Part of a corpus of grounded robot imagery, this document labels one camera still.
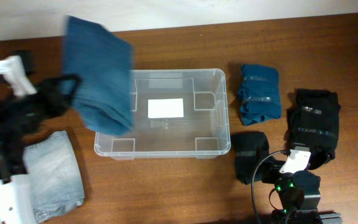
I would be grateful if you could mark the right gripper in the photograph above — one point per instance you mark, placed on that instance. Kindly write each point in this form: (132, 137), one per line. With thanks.
(274, 171)

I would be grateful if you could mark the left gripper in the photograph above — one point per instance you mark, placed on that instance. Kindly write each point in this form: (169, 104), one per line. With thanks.
(76, 78)

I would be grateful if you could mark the dark blue jeans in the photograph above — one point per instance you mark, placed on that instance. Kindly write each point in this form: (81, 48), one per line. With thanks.
(103, 62)

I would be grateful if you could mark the small black taped garment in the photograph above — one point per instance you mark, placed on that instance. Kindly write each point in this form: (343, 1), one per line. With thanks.
(250, 148)

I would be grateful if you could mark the large black taped garment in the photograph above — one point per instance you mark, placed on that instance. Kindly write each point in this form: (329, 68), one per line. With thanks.
(313, 122)

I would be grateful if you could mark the teal taped shirt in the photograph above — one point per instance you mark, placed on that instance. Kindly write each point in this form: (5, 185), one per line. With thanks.
(259, 94)

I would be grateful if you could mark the light blue jeans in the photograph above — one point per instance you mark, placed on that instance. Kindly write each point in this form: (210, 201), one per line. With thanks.
(56, 186)

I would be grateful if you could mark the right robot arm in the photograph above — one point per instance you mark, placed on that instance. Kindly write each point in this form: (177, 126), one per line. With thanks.
(299, 196)

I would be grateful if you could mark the clear plastic storage container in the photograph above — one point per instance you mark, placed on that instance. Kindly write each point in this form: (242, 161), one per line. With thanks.
(177, 113)

